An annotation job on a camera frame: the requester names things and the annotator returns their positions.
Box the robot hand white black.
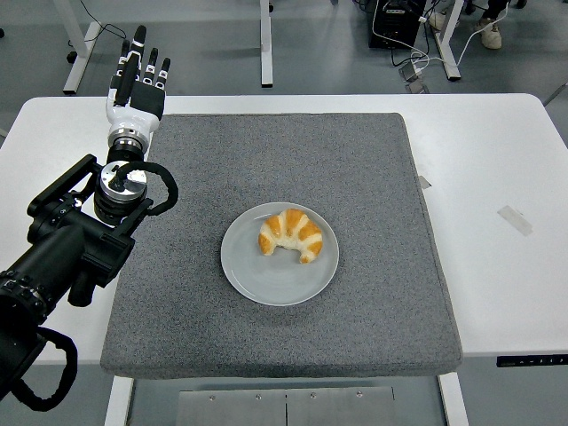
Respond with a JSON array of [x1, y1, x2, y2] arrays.
[[105, 25, 172, 141]]

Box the croissant bread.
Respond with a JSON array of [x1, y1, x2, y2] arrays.
[[257, 208, 324, 264]]

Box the white desk leg with foot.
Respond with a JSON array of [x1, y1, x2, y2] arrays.
[[432, 0, 463, 83]]

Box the white cable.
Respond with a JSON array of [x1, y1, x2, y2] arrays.
[[371, 0, 485, 72]]

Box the white table leg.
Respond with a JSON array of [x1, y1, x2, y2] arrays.
[[437, 371, 470, 426], [104, 375, 135, 426]]

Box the clear tape strip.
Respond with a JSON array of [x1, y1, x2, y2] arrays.
[[496, 205, 534, 237]]

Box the light grey round plate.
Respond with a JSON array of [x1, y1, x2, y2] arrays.
[[220, 201, 341, 307]]

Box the grey fabric mat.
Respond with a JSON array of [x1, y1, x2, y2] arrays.
[[100, 112, 464, 381]]

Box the grey metal bar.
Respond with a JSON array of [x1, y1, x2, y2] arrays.
[[543, 82, 568, 107]]

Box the white desk leg angled foot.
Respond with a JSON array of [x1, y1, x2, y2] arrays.
[[51, 0, 102, 95]]

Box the grey metal plate with screws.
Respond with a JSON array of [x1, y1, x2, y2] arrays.
[[176, 385, 397, 426]]

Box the white desk leg slim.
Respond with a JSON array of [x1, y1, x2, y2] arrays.
[[259, 0, 275, 88]]

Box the thin black floor cable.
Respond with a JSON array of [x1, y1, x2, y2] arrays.
[[66, 0, 129, 48]]

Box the black computer box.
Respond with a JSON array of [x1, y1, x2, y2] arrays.
[[367, 0, 422, 51]]

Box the black table control panel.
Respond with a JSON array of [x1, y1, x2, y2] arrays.
[[496, 354, 568, 368]]

